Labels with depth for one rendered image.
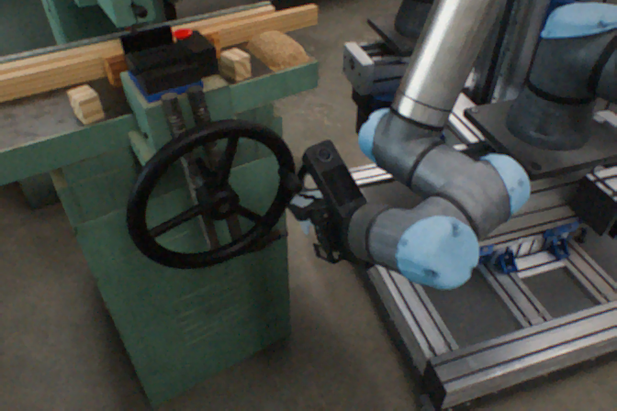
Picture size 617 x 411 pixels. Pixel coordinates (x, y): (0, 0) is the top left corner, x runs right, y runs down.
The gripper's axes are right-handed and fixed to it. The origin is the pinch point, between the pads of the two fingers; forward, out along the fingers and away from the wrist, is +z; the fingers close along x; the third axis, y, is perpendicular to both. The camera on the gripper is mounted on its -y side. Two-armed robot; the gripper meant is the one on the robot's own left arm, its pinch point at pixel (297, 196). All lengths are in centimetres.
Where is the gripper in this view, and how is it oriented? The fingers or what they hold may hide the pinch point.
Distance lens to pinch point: 80.7
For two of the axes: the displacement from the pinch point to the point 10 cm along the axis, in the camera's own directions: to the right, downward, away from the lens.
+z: -4.5, -0.9, 8.9
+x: 8.5, -3.4, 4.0
